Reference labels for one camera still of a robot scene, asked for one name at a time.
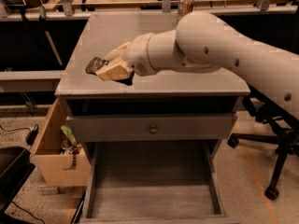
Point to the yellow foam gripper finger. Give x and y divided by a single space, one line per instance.
117 69
117 52

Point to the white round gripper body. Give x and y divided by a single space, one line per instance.
137 54

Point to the dark chocolate rxbar wrapper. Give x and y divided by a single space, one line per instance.
95 64

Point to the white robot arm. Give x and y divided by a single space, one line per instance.
202 41

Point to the grey wooden drawer cabinet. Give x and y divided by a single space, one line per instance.
170 93

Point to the closed grey top drawer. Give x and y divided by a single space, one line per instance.
136 128

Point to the round metal drawer knob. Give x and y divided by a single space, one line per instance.
153 129

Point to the open grey middle drawer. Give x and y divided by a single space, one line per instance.
153 183

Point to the gold soda can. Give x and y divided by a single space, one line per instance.
184 7

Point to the green packet in box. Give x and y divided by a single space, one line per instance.
69 135

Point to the black power adapter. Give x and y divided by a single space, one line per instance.
31 137

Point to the light wooden open box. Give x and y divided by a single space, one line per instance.
58 168

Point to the black bin at left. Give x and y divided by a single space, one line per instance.
15 168

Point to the black wheeled chair base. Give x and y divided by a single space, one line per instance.
284 126

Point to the grey metal rail frame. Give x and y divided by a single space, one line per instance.
16 81

